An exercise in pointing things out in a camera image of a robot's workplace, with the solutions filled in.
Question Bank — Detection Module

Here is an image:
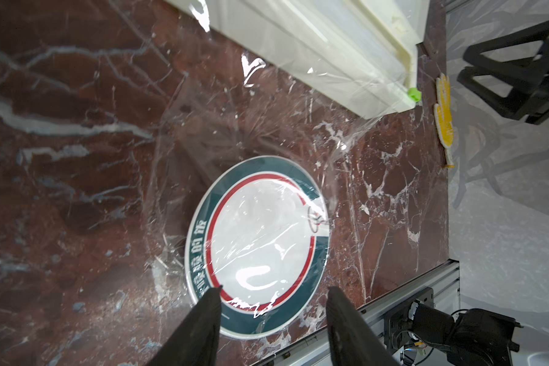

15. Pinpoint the cream plastic wrap dispenser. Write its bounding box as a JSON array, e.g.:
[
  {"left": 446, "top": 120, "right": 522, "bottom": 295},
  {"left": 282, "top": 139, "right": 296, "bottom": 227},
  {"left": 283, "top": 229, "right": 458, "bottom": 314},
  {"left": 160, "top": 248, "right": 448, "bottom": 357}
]
[{"left": 174, "top": 1, "right": 429, "bottom": 119}]

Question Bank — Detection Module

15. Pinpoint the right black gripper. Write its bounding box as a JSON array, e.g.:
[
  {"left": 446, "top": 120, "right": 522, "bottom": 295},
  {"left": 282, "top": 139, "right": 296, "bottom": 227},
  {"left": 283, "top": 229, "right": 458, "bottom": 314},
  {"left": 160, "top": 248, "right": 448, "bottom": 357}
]
[{"left": 457, "top": 21, "right": 549, "bottom": 125}]

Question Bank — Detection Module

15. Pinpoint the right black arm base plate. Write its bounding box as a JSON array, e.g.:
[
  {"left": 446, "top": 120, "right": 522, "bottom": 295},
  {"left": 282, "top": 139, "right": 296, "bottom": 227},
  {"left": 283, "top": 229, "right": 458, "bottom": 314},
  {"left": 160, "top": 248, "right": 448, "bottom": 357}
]
[{"left": 384, "top": 287, "right": 434, "bottom": 354}]

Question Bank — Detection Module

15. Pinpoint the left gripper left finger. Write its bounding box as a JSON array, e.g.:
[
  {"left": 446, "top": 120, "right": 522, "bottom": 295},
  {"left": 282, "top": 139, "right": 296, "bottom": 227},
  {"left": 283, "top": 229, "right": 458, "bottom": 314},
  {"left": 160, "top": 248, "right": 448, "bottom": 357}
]
[{"left": 146, "top": 287, "right": 222, "bottom": 366}]

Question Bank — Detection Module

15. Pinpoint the yellow rubber glove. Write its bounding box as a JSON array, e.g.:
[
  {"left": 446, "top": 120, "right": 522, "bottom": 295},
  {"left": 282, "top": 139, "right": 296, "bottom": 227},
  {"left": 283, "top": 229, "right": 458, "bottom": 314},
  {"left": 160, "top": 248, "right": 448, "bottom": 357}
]
[{"left": 434, "top": 73, "right": 454, "bottom": 169}]

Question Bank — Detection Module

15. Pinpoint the white plate green rim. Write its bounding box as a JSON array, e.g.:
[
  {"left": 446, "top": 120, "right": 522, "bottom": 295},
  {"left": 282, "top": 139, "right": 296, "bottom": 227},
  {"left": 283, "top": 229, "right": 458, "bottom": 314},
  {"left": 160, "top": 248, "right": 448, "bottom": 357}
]
[{"left": 185, "top": 156, "right": 330, "bottom": 340}]

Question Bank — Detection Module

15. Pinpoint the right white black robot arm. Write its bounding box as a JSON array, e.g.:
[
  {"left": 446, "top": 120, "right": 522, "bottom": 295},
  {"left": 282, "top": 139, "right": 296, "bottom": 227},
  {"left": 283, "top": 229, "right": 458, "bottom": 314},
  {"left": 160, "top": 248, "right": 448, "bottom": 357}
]
[{"left": 409, "top": 21, "right": 549, "bottom": 365}]

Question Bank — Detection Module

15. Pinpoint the clear plastic wrap sheet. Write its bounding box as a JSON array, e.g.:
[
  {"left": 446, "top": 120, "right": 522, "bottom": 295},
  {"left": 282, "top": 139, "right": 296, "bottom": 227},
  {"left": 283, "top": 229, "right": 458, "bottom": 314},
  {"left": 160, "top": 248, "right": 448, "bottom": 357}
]
[{"left": 134, "top": 1, "right": 426, "bottom": 326}]

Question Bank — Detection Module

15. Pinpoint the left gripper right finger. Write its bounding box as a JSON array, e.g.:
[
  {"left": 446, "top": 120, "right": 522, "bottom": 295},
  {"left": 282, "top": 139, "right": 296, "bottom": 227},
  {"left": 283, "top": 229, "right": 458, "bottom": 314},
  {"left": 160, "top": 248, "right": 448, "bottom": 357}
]
[{"left": 326, "top": 287, "right": 398, "bottom": 366}]

